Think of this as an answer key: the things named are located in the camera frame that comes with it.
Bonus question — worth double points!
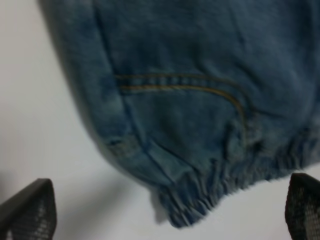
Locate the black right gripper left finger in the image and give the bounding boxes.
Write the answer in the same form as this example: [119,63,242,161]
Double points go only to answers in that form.
[0,178,57,240]

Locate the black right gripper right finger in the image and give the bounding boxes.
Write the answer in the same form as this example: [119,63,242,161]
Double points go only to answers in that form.
[284,173,320,240]

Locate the blue children's denim shorts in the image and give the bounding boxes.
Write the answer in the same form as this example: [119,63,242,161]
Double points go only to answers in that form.
[39,0,320,229]

